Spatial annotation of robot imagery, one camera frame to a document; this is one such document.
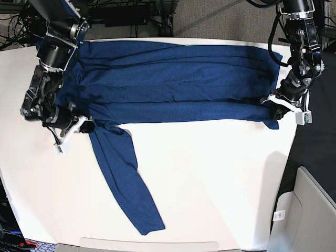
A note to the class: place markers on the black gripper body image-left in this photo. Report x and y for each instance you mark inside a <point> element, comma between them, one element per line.
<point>59,117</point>

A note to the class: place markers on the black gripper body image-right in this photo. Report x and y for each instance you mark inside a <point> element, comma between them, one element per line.
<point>292,89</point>

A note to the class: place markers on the blue long-sleeve T-shirt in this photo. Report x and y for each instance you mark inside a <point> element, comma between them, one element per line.
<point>121,82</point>

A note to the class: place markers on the black robot arm image-left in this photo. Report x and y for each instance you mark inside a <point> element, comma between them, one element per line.
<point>66,21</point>

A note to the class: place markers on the black cloth side table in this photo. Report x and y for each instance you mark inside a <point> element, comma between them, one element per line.
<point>314,144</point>

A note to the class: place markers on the grey plastic bin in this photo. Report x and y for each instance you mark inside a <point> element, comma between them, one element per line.
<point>304,219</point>

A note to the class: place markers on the grey tray at table edge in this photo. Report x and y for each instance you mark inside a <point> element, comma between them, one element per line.
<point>90,244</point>

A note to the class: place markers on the black box with red label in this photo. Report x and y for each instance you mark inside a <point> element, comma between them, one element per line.
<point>11,238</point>

